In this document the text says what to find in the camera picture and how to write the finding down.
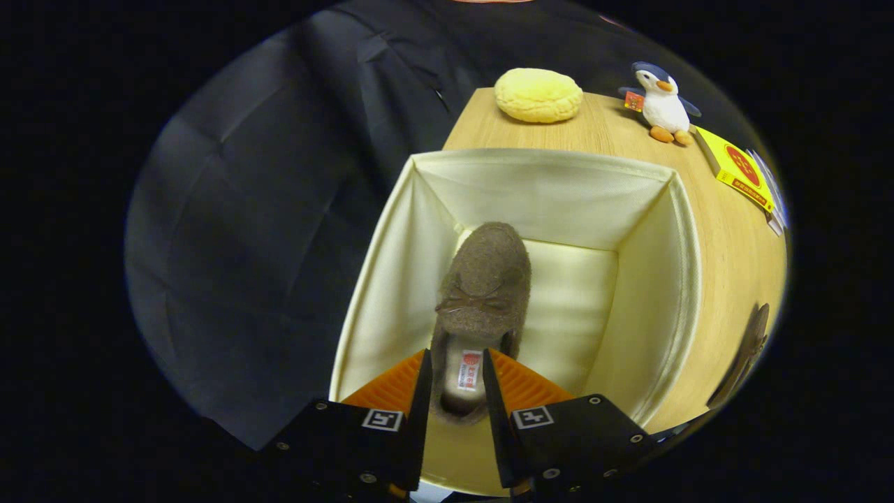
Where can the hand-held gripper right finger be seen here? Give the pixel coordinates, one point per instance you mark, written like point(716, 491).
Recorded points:
point(499, 440)

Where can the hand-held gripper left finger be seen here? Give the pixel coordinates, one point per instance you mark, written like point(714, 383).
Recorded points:
point(417, 440)

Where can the brown fuzzy shoe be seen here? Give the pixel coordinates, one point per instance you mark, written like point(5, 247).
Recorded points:
point(747, 349)
point(485, 279)

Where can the beige fabric storage box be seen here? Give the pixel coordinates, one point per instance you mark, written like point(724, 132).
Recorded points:
point(559, 202)

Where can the yellow plush bun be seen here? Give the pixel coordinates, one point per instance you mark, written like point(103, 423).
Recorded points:
point(538, 96)

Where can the yellow book with red circle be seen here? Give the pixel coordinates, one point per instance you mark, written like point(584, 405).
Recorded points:
point(737, 168)

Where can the stack of white booklets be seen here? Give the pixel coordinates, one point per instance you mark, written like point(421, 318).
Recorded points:
point(777, 202)

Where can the penguin plush toy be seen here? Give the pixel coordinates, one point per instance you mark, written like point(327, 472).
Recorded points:
point(663, 108)

